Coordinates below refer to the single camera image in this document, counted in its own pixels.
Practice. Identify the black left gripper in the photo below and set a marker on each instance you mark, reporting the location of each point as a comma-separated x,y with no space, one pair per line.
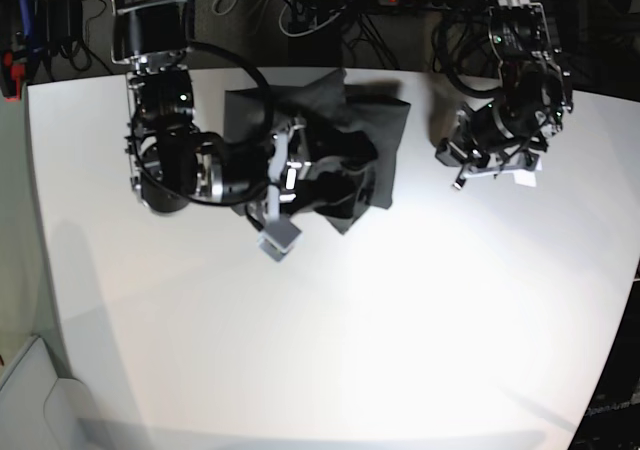
491,135

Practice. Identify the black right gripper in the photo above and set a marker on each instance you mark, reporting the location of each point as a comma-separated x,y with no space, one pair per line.
243,172

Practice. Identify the dark grey t-shirt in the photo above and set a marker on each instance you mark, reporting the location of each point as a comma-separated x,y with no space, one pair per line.
360,130

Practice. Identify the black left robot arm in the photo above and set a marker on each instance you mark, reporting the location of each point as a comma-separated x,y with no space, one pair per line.
525,42

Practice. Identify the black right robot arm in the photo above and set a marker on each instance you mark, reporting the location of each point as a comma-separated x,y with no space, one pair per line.
173,162

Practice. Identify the red clamp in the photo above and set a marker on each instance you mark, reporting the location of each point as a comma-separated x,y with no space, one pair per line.
12,76

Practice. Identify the grey tray corner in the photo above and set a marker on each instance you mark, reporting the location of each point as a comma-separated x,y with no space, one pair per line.
41,410

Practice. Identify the blue tool handle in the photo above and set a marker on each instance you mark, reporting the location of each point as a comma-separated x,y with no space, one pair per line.
27,23

